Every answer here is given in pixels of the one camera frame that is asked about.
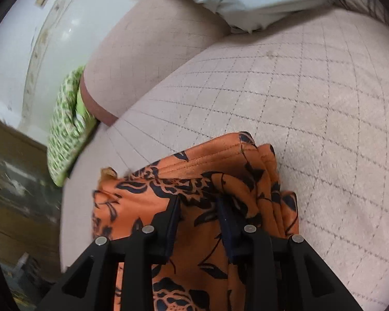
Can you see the orange floral garment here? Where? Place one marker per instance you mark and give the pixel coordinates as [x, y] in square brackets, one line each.
[197, 233]

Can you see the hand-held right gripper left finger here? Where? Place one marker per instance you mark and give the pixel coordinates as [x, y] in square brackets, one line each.
[171, 230]

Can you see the beige quilted sofa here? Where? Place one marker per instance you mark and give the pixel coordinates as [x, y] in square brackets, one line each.
[278, 103]

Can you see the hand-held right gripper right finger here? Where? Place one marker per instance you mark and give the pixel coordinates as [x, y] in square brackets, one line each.
[231, 233]

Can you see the green patterned pillow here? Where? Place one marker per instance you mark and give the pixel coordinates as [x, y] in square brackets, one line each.
[64, 129]

